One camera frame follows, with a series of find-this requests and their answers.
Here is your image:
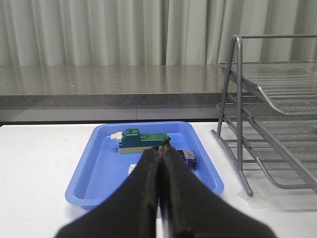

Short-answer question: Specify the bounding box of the green and beige component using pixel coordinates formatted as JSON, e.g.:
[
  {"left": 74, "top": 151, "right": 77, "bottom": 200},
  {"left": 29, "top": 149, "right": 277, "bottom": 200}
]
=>
[{"left": 110, "top": 128, "right": 171, "bottom": 154}]

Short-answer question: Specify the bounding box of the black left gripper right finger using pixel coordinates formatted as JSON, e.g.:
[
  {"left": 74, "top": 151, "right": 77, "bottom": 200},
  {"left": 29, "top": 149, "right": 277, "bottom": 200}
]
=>
[{"left": 159, "top": 140, "right": 276, "bottom": 238}]

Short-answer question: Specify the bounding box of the blue plastic tray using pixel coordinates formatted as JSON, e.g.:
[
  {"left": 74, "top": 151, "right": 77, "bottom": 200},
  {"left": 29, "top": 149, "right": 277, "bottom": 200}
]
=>
[{"left": 65, "top": 121, "right": 224, "bottom": 211}]

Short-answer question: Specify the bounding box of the white terminal block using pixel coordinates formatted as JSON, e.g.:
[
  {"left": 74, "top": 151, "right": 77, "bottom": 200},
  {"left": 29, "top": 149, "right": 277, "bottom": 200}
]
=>
[{"left": 128, "top": 164, "right": 137, "bottom": 175}]

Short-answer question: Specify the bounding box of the grey stone counter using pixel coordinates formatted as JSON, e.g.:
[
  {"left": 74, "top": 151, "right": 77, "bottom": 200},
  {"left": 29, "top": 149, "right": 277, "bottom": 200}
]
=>
[{"left": 0, "top": 64, "right": 224, "bottom": 123}]

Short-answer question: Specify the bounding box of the mesh rack tray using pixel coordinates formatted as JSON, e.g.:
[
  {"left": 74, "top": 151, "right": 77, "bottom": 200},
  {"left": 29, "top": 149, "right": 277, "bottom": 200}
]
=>
[
  {"left": 212, "top": 96, "right": 317, "bottom": 196},
  {"left": 230, "top": 138, "right": 317, "bottom": 190},
  {"left": 217, "top": 60, "right": 317, "bottom": 116}
]

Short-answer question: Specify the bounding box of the red emergency stop button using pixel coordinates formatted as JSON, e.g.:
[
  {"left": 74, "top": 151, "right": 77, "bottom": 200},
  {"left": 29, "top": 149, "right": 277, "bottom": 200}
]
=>
[{"left": 177, "top": 150, "right": 197, "bottom": 171}]

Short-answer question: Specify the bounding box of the grey metal rack frame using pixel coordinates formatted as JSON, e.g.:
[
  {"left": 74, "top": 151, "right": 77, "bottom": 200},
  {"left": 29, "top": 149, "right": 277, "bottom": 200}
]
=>
[{"left": 212, "top": 35, "right": 317, "bottom": 196}]

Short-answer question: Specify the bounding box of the grey pleated curtain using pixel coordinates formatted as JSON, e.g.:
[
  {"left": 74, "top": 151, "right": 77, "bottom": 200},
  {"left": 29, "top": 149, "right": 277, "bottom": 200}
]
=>
[{"left": 0, "top": 0, "right": 317, "bottom": 66}]

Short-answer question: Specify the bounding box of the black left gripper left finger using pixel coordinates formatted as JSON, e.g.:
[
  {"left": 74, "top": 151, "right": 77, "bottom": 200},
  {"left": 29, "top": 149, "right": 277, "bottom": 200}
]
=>
[{"left": 56, "top": 148, "right": 159, "bottom": 238}]

